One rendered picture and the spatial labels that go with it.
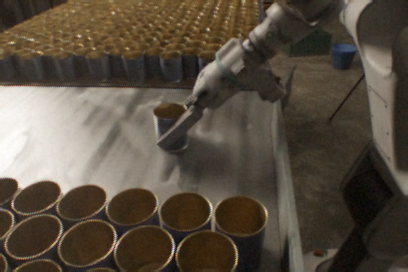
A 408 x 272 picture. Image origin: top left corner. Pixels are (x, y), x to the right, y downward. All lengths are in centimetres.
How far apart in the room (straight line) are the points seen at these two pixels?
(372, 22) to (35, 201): 68
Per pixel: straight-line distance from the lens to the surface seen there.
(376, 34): 71
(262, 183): 57
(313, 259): 138
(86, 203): 50
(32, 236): 49
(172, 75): 96
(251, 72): 53
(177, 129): 58
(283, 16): 52
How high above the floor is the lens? 145
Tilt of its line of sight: 33 degrees down
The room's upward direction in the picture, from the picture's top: 2 degrees counter-clockwise
